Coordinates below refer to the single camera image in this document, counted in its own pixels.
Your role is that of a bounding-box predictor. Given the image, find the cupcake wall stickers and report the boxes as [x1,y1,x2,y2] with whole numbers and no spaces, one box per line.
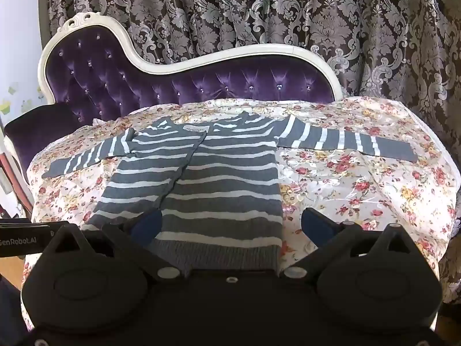
[0,81,20,116]

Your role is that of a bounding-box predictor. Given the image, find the brown damask curtain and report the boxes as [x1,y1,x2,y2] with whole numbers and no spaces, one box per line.
[47,0,461,303]

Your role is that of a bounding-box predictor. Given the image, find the floral blanket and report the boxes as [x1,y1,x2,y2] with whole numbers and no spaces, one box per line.
[22,95,460,328]

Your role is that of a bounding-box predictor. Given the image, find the grey white striped sweater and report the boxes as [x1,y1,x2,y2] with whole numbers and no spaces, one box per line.
[41,112,418,272]

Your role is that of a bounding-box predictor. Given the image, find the purple tufted velvet headboard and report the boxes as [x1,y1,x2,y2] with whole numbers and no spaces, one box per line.
[3,12,344,184]

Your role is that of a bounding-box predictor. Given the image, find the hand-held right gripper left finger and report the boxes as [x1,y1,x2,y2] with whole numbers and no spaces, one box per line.
[47,209,185,281]

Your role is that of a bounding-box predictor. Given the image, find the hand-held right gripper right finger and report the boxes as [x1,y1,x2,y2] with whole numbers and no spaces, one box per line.
[281,209,420,281]

